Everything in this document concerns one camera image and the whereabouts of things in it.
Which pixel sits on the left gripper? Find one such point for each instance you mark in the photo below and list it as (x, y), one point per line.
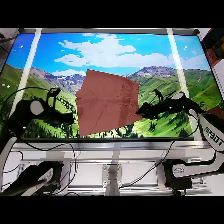
(65, 118)

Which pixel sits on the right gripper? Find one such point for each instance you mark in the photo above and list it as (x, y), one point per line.
(151, 111)

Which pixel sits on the red-brown garment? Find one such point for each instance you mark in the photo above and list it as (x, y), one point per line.
(106, 103)

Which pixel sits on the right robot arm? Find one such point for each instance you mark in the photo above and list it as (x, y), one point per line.
(209, 133)

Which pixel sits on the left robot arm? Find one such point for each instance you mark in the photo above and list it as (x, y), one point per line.
(23, 113)

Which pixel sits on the silver frame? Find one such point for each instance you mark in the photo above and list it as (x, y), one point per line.
(113, 156)

